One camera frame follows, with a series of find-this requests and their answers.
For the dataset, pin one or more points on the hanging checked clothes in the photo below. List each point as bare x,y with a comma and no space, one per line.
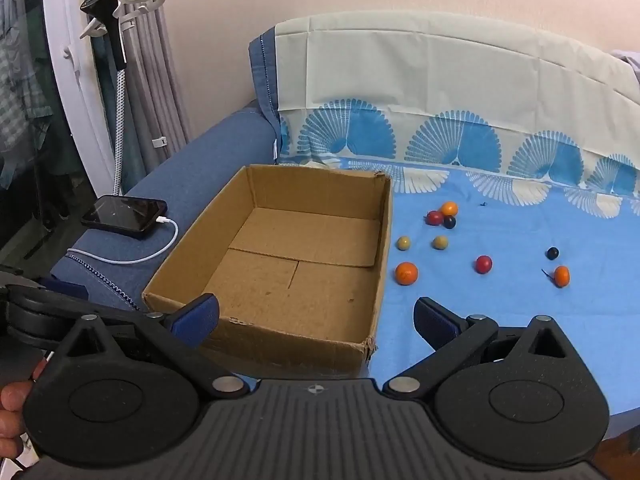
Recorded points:
20,95

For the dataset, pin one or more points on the blue fan-print bedsheet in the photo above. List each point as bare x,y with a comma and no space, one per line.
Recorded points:
500,320

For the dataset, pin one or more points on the dark blue round fruit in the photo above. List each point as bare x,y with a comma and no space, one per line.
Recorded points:
552,253
449,222

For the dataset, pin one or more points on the blue denim cushion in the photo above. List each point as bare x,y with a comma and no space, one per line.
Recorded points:
200,160

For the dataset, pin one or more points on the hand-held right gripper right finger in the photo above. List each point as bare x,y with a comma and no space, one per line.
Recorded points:
436,321

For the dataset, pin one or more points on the white curtain clip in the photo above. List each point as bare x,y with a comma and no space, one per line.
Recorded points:
159,141

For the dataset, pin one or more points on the black handheld device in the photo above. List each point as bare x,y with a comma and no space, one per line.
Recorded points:
107,15

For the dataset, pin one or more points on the large orange fruit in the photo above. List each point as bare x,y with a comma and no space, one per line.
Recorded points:
406,273

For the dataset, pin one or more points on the white hook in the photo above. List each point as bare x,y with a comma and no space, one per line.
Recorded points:
71,56

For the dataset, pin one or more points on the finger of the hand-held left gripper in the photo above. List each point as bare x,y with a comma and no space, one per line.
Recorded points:
50,300

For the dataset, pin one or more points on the small orange fruit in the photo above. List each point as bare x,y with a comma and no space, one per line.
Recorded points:
449,208
562,276

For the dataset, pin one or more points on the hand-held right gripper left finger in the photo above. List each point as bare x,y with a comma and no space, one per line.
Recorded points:
197,319

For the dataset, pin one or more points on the white door frame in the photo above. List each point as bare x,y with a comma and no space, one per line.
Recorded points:
75,100

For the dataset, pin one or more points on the tan round fruit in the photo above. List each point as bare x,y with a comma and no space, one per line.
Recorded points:
403,243
440,243

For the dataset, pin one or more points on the black smartphone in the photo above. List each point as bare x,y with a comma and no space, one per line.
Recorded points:
125,215

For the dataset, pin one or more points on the red round fruit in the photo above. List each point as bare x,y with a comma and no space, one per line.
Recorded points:
434,218
483,264

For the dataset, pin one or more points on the brown cardboard box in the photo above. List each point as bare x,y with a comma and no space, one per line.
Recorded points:
300,270

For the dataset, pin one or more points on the cream cloth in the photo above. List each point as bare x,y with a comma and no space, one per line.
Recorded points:
425,70

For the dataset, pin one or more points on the person's left hand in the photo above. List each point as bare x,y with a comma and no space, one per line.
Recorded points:
12,405

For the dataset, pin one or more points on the blue denim pillow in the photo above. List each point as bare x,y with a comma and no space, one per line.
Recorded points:
262,75

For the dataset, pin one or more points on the grey cloth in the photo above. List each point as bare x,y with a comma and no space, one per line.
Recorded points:
627,62

